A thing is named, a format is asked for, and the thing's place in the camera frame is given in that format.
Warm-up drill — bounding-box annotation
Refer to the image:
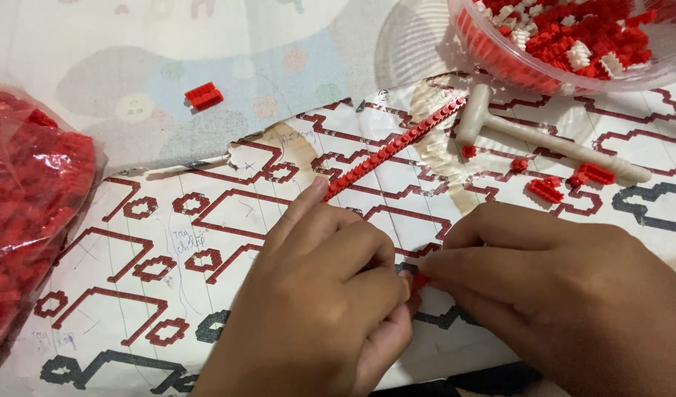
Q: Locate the person's left hand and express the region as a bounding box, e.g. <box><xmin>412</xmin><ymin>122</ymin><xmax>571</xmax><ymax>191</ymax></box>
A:
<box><xmin>192</xmin><ymin>175</ymin><xmax>422</xmax><ymax>397</ymax></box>

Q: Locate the person's right hand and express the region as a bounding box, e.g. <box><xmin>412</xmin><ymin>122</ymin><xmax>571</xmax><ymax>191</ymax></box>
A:
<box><xmin>419</xmin><ymin>202</ymin><xmax>676</xmax><ymax>397</ymax></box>

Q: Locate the red rectangular brick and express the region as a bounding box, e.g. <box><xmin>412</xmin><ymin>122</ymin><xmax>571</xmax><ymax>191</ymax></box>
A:
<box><xmin>527</xmin><ymin>179</ymin><xmax>565</xmax><ymax>205</ymax></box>
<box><xmin>184</xmin><ymin>82</ymin><xmax>225</xmax><ymax>111</ymax></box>
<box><xmin>579</xmin><ymin>163</ymin><xmax>616</xmax><ymax>186</ymax></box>

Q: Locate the white plastic mallet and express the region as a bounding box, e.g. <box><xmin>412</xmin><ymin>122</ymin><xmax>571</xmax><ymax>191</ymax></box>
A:
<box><xmin>456</xmin><ymin>84</ymin><xmax>654</xmax><ymax>184</ymax></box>

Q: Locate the long red brick strip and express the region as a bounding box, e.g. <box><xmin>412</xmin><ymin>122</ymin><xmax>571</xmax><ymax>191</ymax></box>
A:
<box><xmin>321</xmin><ymin>96</ymin><xmax>468</xmax><ymax>203</ymax></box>

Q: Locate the printed paper pattern sheet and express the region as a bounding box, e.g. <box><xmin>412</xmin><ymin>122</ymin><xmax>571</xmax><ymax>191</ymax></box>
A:
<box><xmin>0</xmin><ymin>71</ymin><xmax>676</xmax><ymax>397</ymax></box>

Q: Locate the clear plastic bowl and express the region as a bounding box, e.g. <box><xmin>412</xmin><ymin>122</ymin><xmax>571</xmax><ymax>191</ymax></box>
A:
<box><xmin>447</xmin><ymin>0</ymin><xmax>676</xmax><ymax>98</ymax></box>

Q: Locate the pile of red white bricks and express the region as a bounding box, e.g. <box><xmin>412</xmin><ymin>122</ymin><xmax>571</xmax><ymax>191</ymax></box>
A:
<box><xmin>458</xmin><ymin>0</ymin><xmax>662</xmax><ymax>92</ymax></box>

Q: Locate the clear plastic lid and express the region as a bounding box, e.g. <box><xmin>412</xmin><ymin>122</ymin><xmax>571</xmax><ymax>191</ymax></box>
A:
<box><xmin>375</xmin><ymin>0</ymin><xmax>472</xmax><ymax>92</ymax></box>

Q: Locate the clear bag of red bricks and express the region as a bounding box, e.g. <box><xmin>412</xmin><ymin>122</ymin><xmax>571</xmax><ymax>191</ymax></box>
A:
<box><xmin>0</xmin><ymin>80</ymin><xmax>106</xmax><ymax>377</ymax></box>

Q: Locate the pastel printed mat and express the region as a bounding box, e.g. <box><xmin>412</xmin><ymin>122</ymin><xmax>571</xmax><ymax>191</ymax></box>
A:
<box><xmin>0</xmin><ymin>0</ymin><xmax>676</xmax><ymax>185</ymax></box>

